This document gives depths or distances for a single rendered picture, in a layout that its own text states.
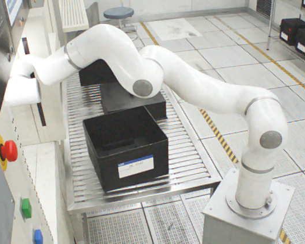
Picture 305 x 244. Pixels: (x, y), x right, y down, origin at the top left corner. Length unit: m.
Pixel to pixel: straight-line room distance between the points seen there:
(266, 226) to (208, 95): 0.52
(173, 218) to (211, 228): 0.94
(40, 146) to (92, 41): 0.64
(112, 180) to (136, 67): 0.55
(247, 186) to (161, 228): 1.08
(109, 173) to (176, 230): 0.98
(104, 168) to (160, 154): 0.22
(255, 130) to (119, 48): 0.44
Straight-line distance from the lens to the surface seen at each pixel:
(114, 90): 1.82
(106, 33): 0.99
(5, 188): 0.61
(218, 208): 1.30
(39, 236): 0.82
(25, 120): 1.46
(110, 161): 1.28
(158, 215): 2.29
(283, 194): 1.40
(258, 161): 1.15
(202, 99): 1.02
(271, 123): 1.01
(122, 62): 0.97
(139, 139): 1.61
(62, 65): 1.05
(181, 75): 1.04
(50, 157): 1.43
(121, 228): 2.24
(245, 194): 1.26
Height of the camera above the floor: 1.72
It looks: 34 degrees down
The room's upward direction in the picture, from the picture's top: 3 degrees counter-clockwise
